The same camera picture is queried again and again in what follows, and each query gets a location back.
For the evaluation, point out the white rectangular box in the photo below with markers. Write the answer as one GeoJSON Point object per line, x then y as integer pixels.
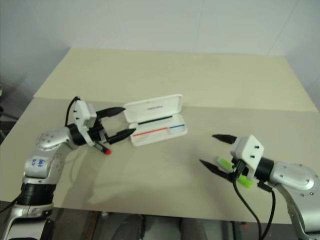
{"type": "Point", "coordinates": [152, 110]}

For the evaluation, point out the dark rounded shape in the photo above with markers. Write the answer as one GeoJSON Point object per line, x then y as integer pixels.
{"type": "Point", "coordinates": [132, 228]}

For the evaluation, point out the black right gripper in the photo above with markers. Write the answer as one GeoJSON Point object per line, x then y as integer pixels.
{"type": "Point", "coordinates": [239, 170]}

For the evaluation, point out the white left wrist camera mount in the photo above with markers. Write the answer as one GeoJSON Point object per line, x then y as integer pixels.
{"type": "Point", "coordinates": [83, 111]}

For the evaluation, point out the marker pen with red cap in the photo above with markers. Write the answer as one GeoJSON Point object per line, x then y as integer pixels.
{"type": "Point", "coordinates": [107, 151]}

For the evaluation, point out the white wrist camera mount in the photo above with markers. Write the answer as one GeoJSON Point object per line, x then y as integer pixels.
{"type": "Point", "coordinates": [83, 111]}
{"type": "Point", "coordinates": [248, 150]}

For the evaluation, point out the small red object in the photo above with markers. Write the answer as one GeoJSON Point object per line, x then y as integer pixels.
{"type": "Point", "coordinates": [246, 226]}

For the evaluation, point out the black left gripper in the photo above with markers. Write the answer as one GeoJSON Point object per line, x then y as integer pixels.
{"type": "Point", "coordinates": [96, 133]}

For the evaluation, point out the green and white highlighter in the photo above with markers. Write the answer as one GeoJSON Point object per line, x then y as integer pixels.
{"type": "Point", "coordinates": [226, 164]}

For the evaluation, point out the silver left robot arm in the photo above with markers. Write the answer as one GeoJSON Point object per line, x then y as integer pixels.
{"type": "Point", "coordinates": [37, 165]}

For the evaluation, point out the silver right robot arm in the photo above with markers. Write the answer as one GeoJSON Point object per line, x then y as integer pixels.
{"type": "Point", "coordinates": [292, 175]}

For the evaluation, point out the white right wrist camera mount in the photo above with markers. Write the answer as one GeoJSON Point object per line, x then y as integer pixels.
{"type": "Point", "coordinates": [248, 150]}

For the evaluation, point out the dark background equipment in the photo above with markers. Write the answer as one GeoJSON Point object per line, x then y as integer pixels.
{"type": "Point", "coordinates": [3, 112]}

